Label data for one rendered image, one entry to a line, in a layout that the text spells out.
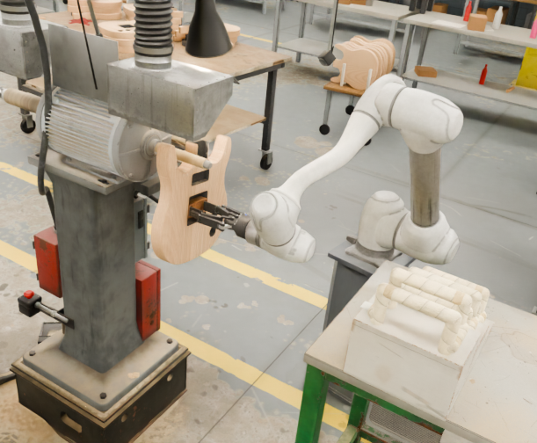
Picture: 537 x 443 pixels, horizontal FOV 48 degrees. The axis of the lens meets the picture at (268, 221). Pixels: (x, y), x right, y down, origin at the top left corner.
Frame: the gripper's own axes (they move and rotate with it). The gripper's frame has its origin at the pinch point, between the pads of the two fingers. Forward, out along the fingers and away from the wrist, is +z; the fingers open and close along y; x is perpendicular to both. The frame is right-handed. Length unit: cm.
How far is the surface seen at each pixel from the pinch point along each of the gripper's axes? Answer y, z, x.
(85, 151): -18.7, 31.3, 13.7
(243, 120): 231, 127, -31
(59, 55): -18, 45, 40
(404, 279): -19, -74, 11
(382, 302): -26, -72, 7
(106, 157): -18.2, 23.1, 13.9
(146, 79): -26, 3, 42
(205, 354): 57, 26, -99
